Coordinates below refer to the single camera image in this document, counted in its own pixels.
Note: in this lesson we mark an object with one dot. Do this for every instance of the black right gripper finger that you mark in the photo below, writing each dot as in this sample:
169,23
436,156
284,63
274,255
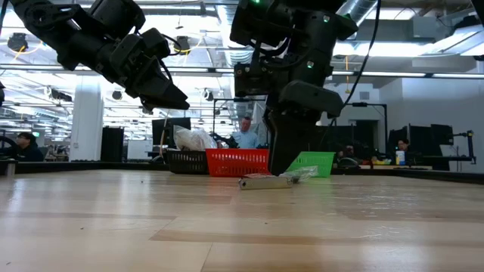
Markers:
287,143

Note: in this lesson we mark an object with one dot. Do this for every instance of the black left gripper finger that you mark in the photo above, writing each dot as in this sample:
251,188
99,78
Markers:
162,90
153,107

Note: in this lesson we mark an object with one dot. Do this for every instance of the large handwritten bag of cotton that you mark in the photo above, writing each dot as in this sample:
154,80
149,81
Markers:
194,140

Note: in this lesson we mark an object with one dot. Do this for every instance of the black background robot arm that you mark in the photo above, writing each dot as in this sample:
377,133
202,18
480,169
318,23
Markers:
225,141

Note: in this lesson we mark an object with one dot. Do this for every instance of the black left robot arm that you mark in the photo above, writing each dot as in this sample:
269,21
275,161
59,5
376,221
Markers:
49,22

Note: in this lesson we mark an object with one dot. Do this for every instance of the black computer monitor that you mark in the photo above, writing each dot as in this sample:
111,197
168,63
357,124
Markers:
157,128

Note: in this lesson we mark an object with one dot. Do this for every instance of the small empty-looking clear bag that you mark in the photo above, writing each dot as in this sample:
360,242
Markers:
302,174

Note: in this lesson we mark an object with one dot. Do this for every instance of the green plastic basket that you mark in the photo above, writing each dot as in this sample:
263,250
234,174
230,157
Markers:
315,162

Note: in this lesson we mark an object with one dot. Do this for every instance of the black ceiling dome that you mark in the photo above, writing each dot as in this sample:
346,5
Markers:
117,95

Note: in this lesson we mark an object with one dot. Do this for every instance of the person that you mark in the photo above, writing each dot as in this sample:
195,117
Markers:
346,153
24,149
404,145
246,138

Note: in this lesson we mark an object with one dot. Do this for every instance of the silver rectangular metal case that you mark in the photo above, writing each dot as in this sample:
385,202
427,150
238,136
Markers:
264,183

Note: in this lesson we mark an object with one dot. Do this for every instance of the black tall cabinet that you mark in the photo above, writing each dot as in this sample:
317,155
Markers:
112,141

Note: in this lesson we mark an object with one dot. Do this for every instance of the red plastic basket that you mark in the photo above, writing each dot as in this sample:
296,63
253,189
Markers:
236,162

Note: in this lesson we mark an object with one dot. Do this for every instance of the black partition panels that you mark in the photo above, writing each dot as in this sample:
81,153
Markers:
359,136

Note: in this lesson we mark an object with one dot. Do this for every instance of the black plastic basket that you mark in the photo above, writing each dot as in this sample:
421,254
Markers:
187,162

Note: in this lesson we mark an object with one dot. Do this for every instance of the white building pillar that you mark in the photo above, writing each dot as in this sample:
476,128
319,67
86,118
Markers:
87,124

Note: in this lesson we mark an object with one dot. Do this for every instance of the long white light bar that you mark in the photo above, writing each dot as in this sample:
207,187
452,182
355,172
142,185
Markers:
393,74

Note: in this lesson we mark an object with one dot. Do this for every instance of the white bottle blue label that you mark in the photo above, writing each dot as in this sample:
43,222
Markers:
400,158

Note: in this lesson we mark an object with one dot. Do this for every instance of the black ceiling device blue tag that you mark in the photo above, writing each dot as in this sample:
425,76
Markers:
17,41

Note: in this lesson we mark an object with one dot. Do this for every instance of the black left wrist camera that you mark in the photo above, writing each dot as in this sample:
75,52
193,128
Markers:
157,43

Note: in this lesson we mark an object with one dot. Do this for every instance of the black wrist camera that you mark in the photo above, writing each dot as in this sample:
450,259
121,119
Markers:
253,81
157,43

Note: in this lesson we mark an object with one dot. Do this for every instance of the grey wall vent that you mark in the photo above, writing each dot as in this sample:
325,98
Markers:
365,95

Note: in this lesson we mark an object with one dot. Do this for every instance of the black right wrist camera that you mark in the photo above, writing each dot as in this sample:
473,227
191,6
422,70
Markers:
253,81

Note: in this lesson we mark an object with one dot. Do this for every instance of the black table edge rail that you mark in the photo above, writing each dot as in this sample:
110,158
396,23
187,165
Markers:
113,165

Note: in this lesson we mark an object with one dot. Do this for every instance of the silver vertical ventilation duct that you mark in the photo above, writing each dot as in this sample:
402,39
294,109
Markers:
225,38

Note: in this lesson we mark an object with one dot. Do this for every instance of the silver diagonal ventilation duct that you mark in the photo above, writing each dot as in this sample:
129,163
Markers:
363,7

